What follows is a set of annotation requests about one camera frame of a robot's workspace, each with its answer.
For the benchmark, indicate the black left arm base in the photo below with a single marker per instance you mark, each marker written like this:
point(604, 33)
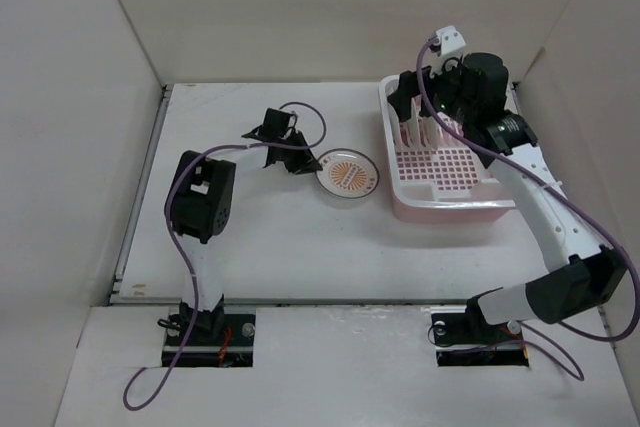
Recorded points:
point(231, 346)

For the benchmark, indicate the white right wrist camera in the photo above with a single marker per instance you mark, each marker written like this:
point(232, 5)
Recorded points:
point(446, 43)

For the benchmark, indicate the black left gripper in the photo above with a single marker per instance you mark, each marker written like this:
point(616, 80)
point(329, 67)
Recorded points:
point(304, 164)

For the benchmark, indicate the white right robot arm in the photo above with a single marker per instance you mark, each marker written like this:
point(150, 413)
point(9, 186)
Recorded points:
point(584, 265)

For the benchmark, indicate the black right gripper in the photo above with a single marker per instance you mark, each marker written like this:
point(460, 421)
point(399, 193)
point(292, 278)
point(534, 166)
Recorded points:
point(401, 96)

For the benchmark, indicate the orange sunburst plate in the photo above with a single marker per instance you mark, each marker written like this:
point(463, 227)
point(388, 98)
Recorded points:
point(407, 138)
point(347, 174)

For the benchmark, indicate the aluminium table edge rail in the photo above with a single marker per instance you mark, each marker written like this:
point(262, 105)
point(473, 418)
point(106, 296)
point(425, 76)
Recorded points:
point(124, 252)

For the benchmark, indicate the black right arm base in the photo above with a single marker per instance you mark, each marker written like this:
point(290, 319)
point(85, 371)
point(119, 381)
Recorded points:
point(461, 341)

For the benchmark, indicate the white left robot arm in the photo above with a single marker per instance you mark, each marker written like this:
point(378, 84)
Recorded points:
point(198, 207)

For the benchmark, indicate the white pink dish rack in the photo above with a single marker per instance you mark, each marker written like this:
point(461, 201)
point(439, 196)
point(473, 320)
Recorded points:
point(444, 181)

